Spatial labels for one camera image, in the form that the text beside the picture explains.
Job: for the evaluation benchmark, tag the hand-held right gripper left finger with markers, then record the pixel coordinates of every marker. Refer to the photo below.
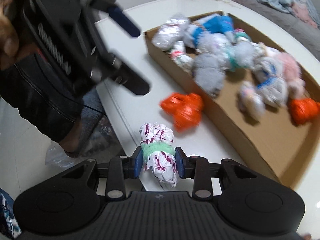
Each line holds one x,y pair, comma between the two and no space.
138,162

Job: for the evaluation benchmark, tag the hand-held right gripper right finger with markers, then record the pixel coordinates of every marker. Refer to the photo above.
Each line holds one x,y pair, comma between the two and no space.
178,163

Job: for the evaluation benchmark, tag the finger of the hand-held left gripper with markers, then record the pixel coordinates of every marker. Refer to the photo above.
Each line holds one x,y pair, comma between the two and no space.
135,85
122,21

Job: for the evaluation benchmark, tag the white magenta print sock roll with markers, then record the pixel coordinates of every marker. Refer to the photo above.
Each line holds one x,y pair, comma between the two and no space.
160,160

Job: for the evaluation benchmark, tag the cardboard box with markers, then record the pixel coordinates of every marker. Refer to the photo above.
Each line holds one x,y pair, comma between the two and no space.
275,135

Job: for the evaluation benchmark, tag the person's left hand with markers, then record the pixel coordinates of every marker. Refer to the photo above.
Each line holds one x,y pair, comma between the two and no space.
8,40

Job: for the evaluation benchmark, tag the silver white sock roll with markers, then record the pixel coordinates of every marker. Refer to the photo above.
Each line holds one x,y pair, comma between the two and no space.
167,33

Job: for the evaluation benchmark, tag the grey cloth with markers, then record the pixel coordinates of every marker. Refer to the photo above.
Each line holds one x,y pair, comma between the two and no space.
92,105

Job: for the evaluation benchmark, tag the orange sock roll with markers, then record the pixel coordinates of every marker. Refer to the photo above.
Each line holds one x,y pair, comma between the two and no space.
303,111
183,110

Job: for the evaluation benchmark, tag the small white pink sock roll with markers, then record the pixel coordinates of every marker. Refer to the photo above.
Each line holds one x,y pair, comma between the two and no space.
182,60

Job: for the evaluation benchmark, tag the person's leg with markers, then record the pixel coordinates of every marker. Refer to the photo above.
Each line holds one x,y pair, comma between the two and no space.
71,145

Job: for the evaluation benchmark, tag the large grey fluffy sock ball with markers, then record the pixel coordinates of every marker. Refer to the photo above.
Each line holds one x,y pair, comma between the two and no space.
207,72

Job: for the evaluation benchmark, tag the person's black denim clothing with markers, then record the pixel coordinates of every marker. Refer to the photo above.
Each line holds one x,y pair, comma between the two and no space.
37,100

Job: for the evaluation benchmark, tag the white sock roll teal band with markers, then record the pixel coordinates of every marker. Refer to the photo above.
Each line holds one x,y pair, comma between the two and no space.
217,43

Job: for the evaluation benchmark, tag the small grey fluffy sock ball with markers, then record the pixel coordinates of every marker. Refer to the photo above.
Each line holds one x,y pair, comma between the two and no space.
246,52

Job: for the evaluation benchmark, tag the white blue striped sock roll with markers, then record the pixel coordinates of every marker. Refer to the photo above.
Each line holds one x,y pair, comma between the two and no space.
271,85

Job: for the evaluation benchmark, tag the blue white printed cloth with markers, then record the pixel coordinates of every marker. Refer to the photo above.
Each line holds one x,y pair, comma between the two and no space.
7,215

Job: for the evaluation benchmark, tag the grey quilted sofa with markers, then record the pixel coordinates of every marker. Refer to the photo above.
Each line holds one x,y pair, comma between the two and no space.
270,20

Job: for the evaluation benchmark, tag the pink fluffy sock ball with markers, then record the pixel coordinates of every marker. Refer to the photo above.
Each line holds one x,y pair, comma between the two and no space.
291,65

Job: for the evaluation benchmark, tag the pink clothing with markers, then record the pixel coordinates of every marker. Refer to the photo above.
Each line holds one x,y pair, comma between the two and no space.
303,13

